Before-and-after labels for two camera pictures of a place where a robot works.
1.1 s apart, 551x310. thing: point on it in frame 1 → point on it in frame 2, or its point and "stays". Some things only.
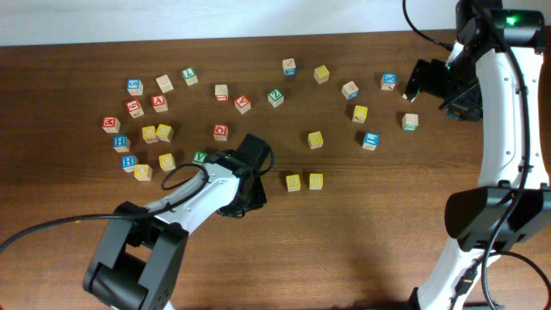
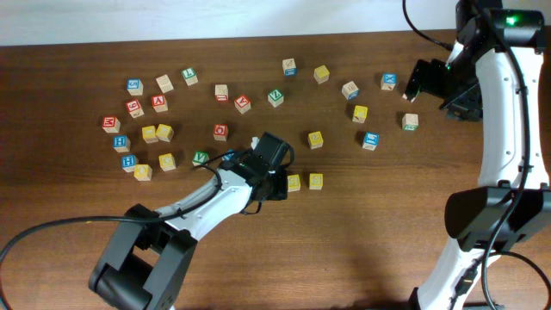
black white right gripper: x=422 y=78 stays
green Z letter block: x=275 y=98 stays
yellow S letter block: x=293 y=182 stays
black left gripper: x=258 y=201 → x=281 y=191
